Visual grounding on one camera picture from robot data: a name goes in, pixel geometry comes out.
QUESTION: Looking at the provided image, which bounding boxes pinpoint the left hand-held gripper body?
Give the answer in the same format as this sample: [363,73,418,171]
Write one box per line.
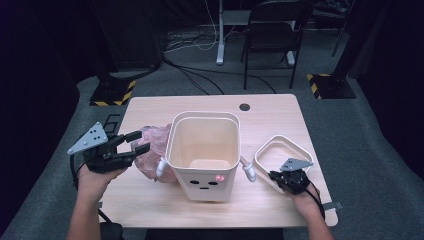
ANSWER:
[66,121,135,175]

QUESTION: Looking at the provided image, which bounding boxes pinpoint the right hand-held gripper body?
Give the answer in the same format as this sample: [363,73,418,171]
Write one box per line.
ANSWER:
[275,157,314,196]

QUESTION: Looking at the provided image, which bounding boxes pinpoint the pink plastic trash bag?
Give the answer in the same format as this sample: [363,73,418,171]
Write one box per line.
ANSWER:
[130,122,180,184]

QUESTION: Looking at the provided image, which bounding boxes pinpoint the white bin rim ring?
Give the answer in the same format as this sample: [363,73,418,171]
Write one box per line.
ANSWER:
[253,134,315,194]

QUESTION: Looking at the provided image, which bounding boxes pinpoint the white trash bin with face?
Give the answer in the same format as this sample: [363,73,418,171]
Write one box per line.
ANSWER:
[155,110,257,203]

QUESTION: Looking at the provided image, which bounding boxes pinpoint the person's left hand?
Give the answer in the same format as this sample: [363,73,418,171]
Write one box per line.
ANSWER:
[76,162,130,198]

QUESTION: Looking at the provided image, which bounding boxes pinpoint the person's right hand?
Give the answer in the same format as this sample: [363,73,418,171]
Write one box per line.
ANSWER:
[287,183,324,218]

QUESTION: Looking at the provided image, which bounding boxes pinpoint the black tape floor marking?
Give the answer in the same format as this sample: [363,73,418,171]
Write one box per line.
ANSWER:
[102,113,121,134]

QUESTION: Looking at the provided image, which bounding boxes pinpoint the black stand with striped base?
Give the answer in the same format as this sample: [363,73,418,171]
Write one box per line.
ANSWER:
[89,63,138,107]
[306,0,371,100]

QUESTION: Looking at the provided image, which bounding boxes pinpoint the black office chair armrest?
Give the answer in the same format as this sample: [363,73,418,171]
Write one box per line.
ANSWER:
[99,222,125,240]

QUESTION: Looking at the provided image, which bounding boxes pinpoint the person's black clothing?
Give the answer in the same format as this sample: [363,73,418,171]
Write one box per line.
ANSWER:
[144,228,285,240]

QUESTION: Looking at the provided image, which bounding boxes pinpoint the black curtain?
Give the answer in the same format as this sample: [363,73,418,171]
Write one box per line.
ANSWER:
[353,0,424,181]
[0,0,98,233]

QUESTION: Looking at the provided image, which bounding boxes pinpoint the black panel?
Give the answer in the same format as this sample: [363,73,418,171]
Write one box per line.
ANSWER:
[89,0,164,73]

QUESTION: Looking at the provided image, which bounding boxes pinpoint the black folding chair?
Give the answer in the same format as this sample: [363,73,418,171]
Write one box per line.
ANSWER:
[240,0,315,90]

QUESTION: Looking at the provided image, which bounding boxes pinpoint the left hand-held gripper black cable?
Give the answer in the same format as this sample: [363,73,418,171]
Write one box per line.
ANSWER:
[68,154,114,224]

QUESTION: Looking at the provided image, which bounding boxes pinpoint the hand-held gripper black cable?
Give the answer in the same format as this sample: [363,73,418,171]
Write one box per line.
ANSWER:
[304,179,327,222]
[68,154,114,224]

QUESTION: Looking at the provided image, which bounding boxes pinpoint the right hand-held gripper black cable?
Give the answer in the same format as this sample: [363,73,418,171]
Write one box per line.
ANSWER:
[304,179,327,222]

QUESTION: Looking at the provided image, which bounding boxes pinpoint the black floor cables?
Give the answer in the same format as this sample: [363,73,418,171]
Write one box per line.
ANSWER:
[161,55,278,96]

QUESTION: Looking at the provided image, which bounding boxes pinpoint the white floor cables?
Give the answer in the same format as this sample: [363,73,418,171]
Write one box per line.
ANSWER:
[164,0,235,54]

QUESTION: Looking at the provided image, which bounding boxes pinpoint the white desk frame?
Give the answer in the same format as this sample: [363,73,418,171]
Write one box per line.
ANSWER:
[199,0,298,67]

